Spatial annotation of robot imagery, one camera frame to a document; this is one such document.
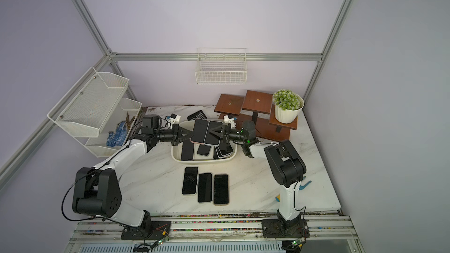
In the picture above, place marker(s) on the black slotted tray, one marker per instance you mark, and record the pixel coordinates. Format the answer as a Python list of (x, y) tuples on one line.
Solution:
[(197, 115)]

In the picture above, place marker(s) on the white ribbed plant pot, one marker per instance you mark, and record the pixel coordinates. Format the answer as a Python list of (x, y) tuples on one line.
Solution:
[(285, 116)]

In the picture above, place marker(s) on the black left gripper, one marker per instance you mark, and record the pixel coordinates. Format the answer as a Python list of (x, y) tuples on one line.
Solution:
[(178, 140)]

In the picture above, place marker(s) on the white plastic storage box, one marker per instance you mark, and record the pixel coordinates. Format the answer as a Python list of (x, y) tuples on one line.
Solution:
[(176, 152)]

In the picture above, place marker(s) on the blue toy in shelf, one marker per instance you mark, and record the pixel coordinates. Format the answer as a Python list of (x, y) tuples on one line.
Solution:
[(118, 137)]

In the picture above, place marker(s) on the black phone in box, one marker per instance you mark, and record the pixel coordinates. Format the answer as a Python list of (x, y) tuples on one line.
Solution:
[(204, 150)]

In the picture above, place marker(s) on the black phone placed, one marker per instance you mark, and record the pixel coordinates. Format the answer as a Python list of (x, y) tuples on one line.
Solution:
[(190, 182), (221, 189), (205, 191)]

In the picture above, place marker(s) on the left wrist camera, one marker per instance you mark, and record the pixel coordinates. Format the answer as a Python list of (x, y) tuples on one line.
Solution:
[(173, 119)]

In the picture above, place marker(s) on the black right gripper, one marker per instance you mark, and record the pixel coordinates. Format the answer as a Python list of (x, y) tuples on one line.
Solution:
[(226, 133)]

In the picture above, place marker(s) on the green artificial plant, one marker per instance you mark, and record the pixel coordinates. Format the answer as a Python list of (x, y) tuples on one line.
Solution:
[(288, 100)]

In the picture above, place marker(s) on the white wire wall basket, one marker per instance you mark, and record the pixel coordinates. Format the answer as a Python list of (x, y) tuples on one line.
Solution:
[(221, 66)]

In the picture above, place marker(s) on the brown wooden tiered stand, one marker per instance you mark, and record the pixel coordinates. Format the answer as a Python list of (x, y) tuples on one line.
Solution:
[(257, 107)]

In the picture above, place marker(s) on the white mesh upper shelf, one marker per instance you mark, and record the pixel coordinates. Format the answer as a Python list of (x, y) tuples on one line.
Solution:
[(85, 109)]

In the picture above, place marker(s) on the blue yellow toy fork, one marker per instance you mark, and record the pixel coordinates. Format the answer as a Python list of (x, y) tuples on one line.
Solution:
[(300, 187)]

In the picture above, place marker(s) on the light blue case phone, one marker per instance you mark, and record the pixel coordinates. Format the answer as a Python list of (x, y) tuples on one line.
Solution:
[(212, 137)]

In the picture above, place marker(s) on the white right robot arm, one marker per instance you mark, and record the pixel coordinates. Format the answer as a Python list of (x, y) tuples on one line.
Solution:
[(286, 165)]

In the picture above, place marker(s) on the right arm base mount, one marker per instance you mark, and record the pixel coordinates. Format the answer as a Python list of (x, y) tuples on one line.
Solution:
[(281, 228)]

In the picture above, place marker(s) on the blue case phone large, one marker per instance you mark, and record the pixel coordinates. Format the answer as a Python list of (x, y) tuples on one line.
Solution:
[(223, 151)]

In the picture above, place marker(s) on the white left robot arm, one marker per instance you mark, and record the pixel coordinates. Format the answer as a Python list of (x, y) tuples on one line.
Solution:
[(97, 192)]

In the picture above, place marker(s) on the pink case phone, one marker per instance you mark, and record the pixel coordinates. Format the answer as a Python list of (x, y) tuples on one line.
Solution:
[(199, 131)]

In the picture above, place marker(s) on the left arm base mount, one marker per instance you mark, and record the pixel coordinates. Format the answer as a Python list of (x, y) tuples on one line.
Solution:
[(144, 230)]

